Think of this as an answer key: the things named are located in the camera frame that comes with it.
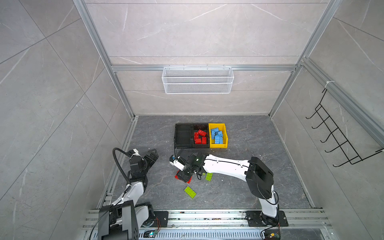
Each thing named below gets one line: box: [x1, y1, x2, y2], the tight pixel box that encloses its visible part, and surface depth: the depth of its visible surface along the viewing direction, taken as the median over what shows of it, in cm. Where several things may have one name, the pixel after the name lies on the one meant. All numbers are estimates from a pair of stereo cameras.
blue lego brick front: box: [215, 135, 221, 144], surface depth 103 cm
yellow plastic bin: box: [208, 123, 228, 149], surface depth 102 cm
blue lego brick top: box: [211, 127, 219, 135], surface depth 106 cm
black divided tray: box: [174, 123, 210, 149], surface depth 106 cm
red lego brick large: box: [198, 129, 207, 137], surface depth 109 cm
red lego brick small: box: [193, 132, 202, 145], surface depth 103 cm
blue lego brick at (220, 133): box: [217, 130, 224, 145], surface depth 103 cm
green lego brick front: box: [184, 186, 197, 199], surface depth 82 cm
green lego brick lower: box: [205, 172, 214, 182], surface depth 89 cm
